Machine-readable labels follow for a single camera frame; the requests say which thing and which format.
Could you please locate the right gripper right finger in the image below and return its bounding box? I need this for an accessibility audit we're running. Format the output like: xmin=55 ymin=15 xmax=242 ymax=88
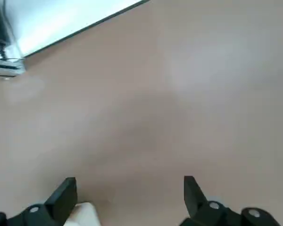
xmin=179 ymin=175 xmax=283 ymax=226

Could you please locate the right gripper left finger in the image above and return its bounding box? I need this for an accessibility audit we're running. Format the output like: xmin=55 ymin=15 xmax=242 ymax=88
xmin=0 ymin=177 xmax=78 ymax=226

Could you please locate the white preservation box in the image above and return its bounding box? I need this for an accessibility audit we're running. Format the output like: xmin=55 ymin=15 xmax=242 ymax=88
xmin=66 ymin=201 xmax=102 ymax=226

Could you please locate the white side desk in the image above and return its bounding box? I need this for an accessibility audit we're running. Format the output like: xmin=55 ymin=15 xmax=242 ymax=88
xmin=14 ymin=0 xmax=151 ymax=57

